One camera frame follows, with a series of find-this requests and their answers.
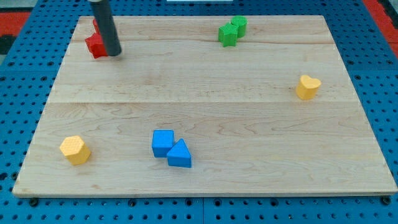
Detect green cylinder block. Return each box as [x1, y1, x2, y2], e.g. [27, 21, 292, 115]
[231, 16, 248, 38]

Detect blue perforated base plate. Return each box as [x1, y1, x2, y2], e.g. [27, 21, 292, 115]
[1, 1, 397, 223]

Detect red block behind rod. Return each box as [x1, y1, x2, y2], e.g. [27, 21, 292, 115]
[92, 19, 100, 34]

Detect light wooden board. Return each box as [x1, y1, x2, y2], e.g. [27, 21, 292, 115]
[13, 16, 397, 198]

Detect red star block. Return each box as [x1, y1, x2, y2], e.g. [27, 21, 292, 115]
[85, 33, 108, 58]

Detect blue cube block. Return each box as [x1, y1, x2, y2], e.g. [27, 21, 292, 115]
[152, 129, 174, 157]

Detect yellow heart block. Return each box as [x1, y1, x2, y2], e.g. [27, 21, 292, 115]
[295, 75, 322, 100]

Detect grey cylindrical pointer rod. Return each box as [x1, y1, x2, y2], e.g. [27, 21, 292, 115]
[89, 0, 122, 57]

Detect blue triangle block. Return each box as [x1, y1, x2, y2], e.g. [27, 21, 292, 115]
[167, 139, 192, 168]

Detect green star block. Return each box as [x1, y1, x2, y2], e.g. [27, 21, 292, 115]
[218, 23, 238, 47]

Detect yellow hexagon block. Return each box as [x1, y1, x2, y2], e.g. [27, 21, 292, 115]
[60, 136, 91, 166]

